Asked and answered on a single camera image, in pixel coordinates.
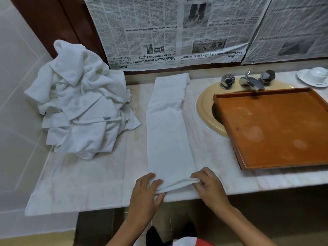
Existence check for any person's right hand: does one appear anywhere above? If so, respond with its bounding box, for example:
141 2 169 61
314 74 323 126
190 167 233 211

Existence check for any person's left hand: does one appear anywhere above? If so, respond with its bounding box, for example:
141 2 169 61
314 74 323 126
128 173 166 225

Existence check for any white towel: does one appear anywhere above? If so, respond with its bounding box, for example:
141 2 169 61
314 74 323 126
145 73 201 195

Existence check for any person's right forearm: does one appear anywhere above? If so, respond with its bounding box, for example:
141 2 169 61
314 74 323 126
213 203 278 246

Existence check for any person's left forearm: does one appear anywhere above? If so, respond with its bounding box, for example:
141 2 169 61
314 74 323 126
106 216 154 246

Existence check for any person's red black white clothing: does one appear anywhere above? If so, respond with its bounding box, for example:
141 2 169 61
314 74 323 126
145 222 215 246

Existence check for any yellow sink basin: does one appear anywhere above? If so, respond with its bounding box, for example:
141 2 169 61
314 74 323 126
195 79 296 139

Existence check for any brown wooden tray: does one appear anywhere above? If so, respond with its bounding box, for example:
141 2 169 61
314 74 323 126
213 87 328 170

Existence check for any chrome faceted faucet knob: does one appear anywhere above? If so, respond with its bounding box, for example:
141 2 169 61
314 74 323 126
260 70 276 86
220 74 236 90

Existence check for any chrome faucet spout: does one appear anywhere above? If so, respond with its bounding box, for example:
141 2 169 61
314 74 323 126
239 70 265 92

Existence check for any pile of crumpled white towels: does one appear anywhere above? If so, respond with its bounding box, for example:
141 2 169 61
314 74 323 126
24 39 142 160

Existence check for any white saucer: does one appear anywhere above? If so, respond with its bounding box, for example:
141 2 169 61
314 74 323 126
297 69 328 87

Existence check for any large newspaper sheet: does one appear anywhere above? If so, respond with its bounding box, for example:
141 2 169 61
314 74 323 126
84 0 272 71

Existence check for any white cup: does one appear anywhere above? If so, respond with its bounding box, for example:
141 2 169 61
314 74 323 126
306 67 328 81

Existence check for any wrinkled newspaper sheet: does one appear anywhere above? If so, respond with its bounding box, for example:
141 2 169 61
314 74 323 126
241 0 328 65

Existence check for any dark wooden frame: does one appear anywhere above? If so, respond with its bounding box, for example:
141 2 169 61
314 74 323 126
9 0 328 76

